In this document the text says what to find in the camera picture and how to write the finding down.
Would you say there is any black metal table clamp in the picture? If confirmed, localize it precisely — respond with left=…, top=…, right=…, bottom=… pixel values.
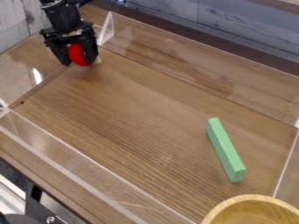
left=0, top=185, right=68, bottom=224

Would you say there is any green rectangular block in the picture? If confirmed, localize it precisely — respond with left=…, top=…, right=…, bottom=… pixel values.
left=206, top=118, right=247, bottom=183

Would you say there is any red plush strawberry toy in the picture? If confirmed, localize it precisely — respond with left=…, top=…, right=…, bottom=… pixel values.
left=68, top=44, right=102, bottom=67

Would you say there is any wooden bowl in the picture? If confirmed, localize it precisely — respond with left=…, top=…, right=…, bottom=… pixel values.
left=201, top=194, right=299, bottom=224

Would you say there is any clear acrylic corner bracket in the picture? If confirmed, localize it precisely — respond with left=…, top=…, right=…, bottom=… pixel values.
left=94, top=12, right=115, bottom=46

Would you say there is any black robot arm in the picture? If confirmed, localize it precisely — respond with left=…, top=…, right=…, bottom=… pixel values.
left=40, top=0, right=99, bottom=66

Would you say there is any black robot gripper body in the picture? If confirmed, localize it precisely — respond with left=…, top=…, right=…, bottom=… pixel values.
left=40, top=3, right=96, bottom=48

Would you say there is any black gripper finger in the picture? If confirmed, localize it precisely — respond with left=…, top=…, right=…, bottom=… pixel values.
left=50, top=43, right=71, bottom=66
left=80, top=36, right=99, bottom=64

